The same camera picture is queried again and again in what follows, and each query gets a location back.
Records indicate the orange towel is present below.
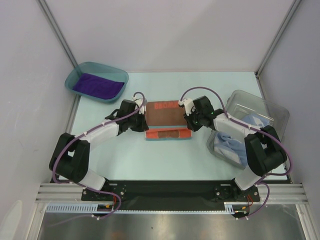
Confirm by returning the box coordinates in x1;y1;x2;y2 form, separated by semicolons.
145;100;192;141

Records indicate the purple towel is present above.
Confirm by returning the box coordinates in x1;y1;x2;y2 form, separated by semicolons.
72;73;125;100

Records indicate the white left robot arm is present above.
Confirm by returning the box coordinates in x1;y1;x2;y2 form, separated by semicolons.
49;98;149;200

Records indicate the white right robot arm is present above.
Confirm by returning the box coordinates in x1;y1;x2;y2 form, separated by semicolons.
178;96;287;201

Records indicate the light blue towel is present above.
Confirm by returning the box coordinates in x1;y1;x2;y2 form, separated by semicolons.
241;113;273;128
213;131;248;167

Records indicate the teal plastic bin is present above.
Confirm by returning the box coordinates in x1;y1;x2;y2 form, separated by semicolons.
64;61;129;103

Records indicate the clear plastic bin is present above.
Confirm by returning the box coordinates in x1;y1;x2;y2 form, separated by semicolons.
206;90;290;170

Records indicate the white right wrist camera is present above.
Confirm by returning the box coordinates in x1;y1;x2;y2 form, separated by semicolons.
178;98;195;116

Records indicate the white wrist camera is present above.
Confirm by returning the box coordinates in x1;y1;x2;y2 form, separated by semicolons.
132;96;147;115
178;98;195;116

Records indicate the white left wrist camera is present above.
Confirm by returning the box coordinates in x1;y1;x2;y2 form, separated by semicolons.
132;96;147;115

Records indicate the grey slotted cable duct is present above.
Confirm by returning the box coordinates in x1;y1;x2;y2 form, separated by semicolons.
46;203;246;215

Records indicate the aluminium rail frame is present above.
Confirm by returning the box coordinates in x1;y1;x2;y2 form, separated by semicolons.
28;183;317;240

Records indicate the right aluminium corner post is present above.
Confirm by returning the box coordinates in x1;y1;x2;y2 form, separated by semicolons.
255;0;302;77

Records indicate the aluminium corner post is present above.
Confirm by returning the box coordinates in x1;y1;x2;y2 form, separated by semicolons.
36;0;78;68
255;0;302;77

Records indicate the left aluminium corner post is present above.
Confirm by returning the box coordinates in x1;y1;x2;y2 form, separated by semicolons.
36;0;78;68

